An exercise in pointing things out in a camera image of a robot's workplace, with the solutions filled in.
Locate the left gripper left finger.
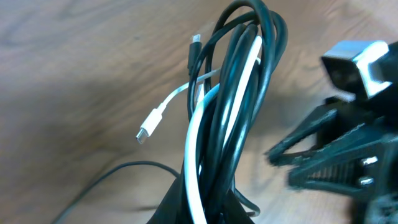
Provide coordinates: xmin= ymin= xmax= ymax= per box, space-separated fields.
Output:
xmin=147 ymin=177 xmax=181 ymax=224

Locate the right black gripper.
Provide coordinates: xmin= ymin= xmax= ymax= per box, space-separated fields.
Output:
xmin=267 ymin=40 xmax=397 ymax=223

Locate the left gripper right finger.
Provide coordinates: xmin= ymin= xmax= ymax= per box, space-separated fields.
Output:
xmin=222 ymin=190 xmax=254 ymax=224

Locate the thin black cable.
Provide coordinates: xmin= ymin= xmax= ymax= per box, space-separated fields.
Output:
xmin=51 ymin=160 xmax=261 ymax=224

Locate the white USB cable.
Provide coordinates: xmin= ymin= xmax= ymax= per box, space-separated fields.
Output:
xmin=136 ymin=34 xmax=264 ymax=224

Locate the thick black USB cable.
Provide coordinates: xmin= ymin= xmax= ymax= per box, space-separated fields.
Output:
xmin=175 ymin=0 xmax=289 ymax=224

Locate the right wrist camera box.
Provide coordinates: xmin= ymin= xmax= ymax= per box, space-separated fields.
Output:
xmin=321 ymin=40 xmax=392 ymax=100

